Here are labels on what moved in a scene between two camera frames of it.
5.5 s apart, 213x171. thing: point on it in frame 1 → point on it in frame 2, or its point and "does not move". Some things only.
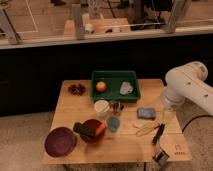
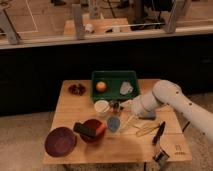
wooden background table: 96,25 does not move
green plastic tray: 115,85 does not move
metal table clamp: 161,157 does not move
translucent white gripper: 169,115 → 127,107
